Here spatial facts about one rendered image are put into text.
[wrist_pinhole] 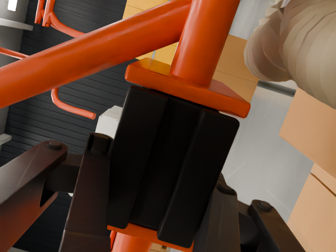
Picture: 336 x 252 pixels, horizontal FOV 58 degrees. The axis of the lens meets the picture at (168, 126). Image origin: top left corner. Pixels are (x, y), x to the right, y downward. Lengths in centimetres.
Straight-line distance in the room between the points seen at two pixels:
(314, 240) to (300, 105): 72
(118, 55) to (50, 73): 4
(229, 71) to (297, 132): 134
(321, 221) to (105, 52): 91
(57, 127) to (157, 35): 1154
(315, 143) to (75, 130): 1132
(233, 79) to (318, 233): 92
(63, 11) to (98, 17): 115
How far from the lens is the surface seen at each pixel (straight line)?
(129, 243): 18
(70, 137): 1163
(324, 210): 101
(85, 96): 1119
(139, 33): 17
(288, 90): 204
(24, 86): 19
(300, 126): 33
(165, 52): 741
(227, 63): 164
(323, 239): 100
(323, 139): 29
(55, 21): 823
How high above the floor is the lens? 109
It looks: 3 degrees down
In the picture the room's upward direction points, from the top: 73 degrees counter-clockwise
